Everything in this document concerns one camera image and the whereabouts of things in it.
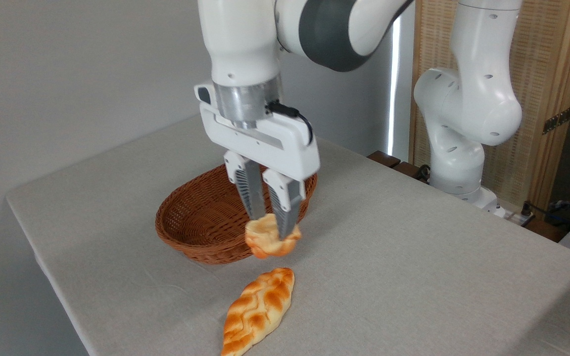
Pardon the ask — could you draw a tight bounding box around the grey tablecloth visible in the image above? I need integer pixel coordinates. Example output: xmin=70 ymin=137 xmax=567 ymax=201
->
xmin=5 ymin=114 xmax=570 ymax=356

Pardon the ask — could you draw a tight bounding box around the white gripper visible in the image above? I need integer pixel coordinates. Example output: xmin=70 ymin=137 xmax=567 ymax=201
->
xmin=194 ymin=82 xmax=321 ymax=239

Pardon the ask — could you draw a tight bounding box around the brown wicker oval basket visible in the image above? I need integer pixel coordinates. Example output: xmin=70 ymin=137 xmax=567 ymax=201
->
xmin=155 ymin=163 xmax=318 ymax=265

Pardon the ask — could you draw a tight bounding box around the small round bread roll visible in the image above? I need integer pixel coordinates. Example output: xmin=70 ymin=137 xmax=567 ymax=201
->
xmin=244 ymin=213 xmax=303 ymax=260

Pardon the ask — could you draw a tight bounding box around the metal screen hinge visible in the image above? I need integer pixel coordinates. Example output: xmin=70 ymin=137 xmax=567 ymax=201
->
xmin=542 ymin=106 xmax=570 ymax=135

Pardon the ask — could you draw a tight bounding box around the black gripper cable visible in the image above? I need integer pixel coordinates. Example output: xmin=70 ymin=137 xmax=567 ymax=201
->
xmin=267 ymin=100 xmax=314 ymax=145

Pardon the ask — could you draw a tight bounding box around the wooden rattan folding screen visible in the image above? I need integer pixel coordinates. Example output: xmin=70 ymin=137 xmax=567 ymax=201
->
xmin=409 ymin=0 xmax=570 ymax=213

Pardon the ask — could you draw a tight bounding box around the long braided bread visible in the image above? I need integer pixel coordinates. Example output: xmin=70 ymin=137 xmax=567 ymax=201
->
xmin=221 ymin=267 xmax=295 ymax=356

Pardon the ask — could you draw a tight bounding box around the dark wooden block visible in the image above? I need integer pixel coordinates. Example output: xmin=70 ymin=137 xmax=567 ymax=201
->
xmin=393 ymin=162 xmax=428 ymax=181
xmin=367 ymin=151 xmax=402 ymax=169

